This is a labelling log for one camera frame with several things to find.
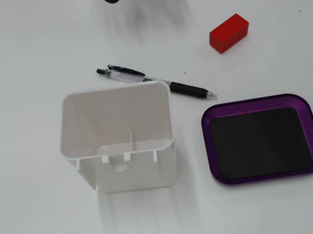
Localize red perforated rectangular cube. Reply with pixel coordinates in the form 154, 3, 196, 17
205, 11, 254, 56

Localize black clear retractable pen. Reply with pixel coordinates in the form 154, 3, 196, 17
95, 47, 218, 117

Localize purple tray with black mat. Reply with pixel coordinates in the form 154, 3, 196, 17
198, 89, 313, 191

